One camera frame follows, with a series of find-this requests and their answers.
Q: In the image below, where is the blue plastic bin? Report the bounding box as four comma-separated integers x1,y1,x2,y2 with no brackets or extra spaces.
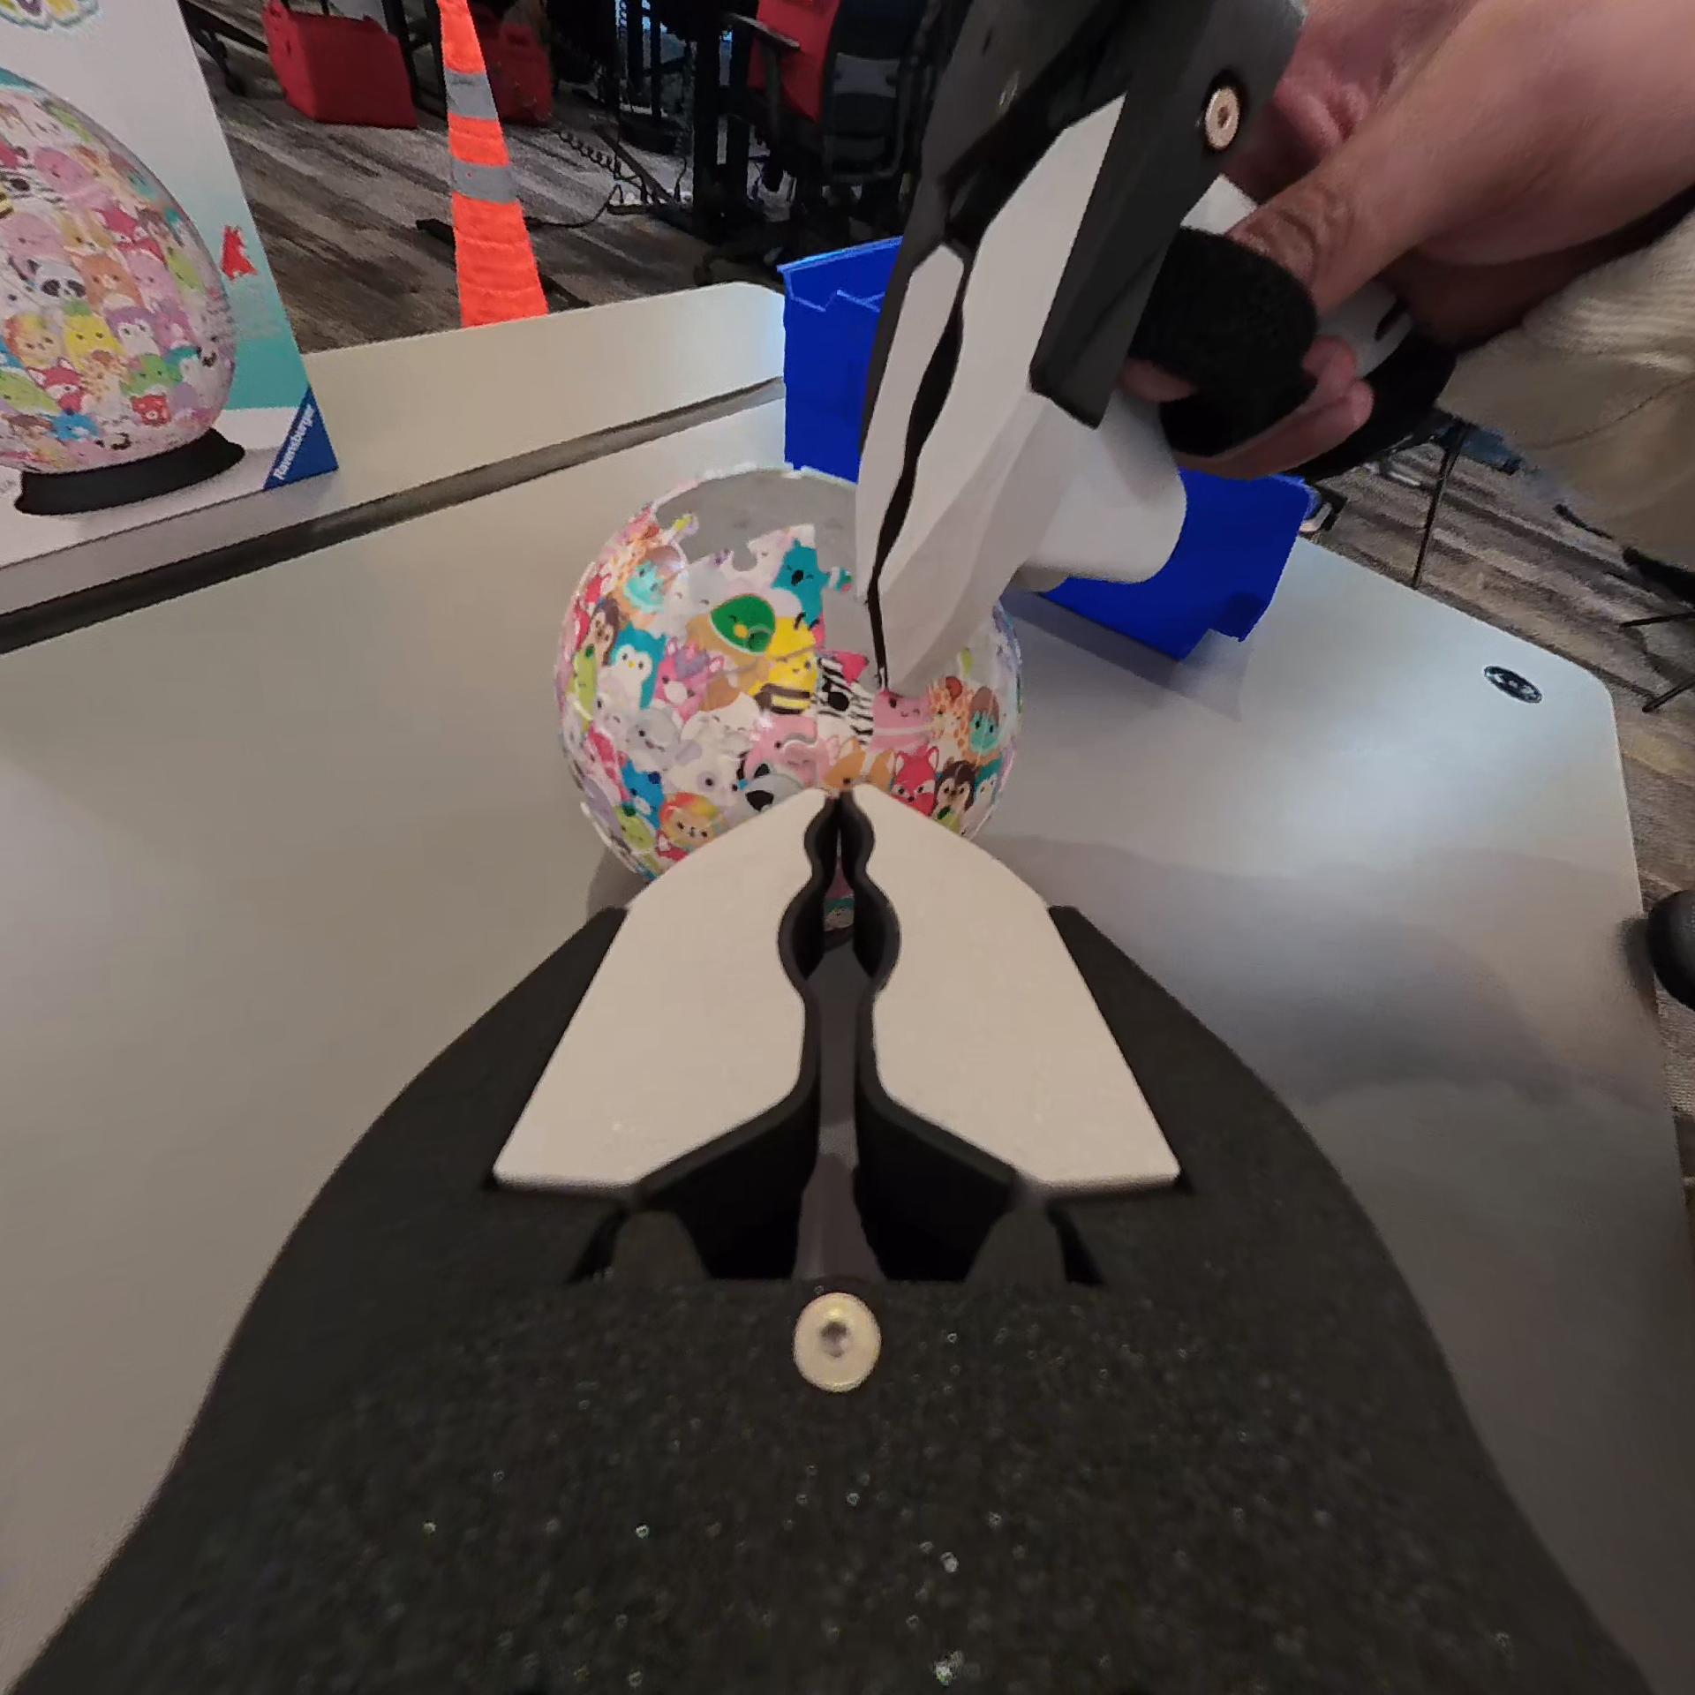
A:
776,238,1316,662

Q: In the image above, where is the red office chair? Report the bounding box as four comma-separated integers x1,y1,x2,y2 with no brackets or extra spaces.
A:
735,0,919,238

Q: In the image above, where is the red container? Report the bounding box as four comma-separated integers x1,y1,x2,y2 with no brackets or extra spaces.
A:
261,0,419,131
475,9,559,128

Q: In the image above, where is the orange traffic cone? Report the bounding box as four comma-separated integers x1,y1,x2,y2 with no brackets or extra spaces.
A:
436,0,552,331

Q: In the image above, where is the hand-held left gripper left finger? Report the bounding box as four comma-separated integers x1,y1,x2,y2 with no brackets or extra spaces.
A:
493,791,849,1279

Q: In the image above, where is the person's right hand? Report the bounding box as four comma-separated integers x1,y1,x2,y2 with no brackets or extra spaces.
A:
1121,0,1695,481

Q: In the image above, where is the printed puzzle box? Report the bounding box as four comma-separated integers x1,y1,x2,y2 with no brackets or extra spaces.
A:
0,0,341,572

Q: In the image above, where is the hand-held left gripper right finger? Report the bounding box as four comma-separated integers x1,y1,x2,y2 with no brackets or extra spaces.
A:
842,786,1183,1279

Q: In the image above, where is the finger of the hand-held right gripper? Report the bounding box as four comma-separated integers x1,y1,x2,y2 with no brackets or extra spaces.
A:
877,101,1128,696
854,219,984,666

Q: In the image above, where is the colourful puzzle ball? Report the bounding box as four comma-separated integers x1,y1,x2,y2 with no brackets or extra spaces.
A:
554,461,1026,932

